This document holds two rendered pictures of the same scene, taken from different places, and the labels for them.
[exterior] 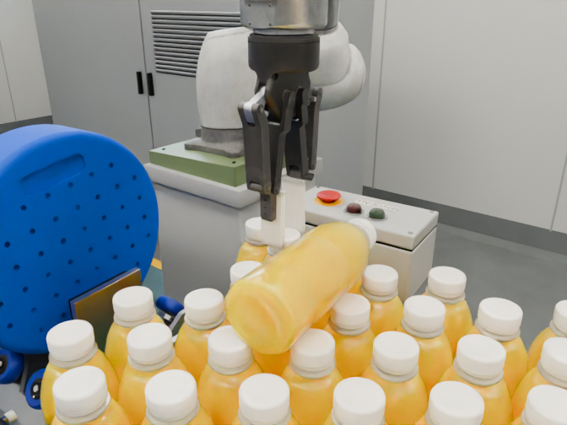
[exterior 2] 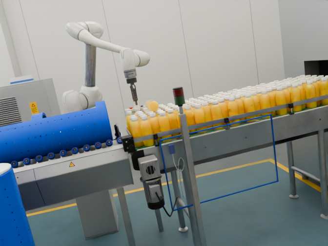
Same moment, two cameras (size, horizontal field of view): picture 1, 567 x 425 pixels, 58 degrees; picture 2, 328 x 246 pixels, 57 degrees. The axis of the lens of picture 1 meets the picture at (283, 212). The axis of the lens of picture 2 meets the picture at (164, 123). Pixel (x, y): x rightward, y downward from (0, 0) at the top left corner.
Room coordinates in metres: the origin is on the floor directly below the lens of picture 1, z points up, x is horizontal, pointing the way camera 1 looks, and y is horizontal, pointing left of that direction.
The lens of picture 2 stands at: (-1.15, 1.46, 1.44)
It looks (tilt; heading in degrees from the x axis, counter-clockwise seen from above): 12 degrees down; 315
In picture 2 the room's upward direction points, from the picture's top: 10 degrees counter-clockwise
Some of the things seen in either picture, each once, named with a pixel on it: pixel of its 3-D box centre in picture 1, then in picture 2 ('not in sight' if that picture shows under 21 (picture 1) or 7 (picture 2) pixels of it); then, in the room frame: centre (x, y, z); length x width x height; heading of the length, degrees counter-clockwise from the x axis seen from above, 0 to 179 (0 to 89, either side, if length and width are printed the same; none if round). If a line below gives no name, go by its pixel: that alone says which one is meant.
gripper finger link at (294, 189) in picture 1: (293, 206); not in sight; (0.58, -0.01, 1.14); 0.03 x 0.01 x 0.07; 56
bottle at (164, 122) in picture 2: not in sight; (165, 127); (0.25, 0.05, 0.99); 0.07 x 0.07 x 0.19
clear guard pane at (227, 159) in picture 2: not in sight; (222, 161); (-0.02, -0.16, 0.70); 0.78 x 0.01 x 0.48; 56
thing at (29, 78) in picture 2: not in sight; (21, 79); (2.52, -0.02, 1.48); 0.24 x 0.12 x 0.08; 60
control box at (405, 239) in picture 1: (357, 238); (138, 113); (0.68, -0.11, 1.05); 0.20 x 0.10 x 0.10; 56
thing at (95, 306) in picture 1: (110, 324); (117, 133); (0.55, 0.22, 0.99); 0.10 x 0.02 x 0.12; 146
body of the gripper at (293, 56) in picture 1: (283, 77); (132, 84); (0.56, 0.00, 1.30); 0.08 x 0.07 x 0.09; 146
